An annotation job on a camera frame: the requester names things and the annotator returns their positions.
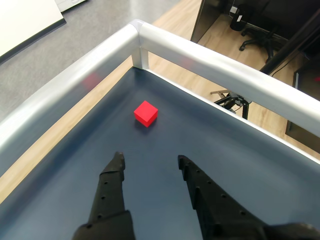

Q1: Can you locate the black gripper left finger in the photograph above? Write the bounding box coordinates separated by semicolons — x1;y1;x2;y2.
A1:
72;151;136;240

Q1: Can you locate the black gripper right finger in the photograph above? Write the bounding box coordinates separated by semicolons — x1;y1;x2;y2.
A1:
177;154;269;240

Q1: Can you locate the red cube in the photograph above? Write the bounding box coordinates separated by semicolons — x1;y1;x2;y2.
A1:
133;100;159;128

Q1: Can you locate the grey table mat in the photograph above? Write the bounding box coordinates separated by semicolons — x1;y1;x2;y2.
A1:
0;66;320;240

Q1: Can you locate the black tripod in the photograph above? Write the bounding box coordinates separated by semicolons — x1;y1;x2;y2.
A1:
210;12;320;121

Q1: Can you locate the black cabinet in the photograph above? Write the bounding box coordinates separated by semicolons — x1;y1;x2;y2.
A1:
285;66;320;140

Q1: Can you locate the black office chair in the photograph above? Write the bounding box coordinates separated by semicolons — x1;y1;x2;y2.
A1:
238;0;320;63

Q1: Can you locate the black waste bin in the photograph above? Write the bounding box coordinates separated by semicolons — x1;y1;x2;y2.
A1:
229;6;249;31

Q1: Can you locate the dark desk panel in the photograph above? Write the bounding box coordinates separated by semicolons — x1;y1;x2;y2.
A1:
190;0;226;44

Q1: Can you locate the silver aluminium frame rail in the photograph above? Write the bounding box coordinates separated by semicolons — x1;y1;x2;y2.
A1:
0;18;320;177

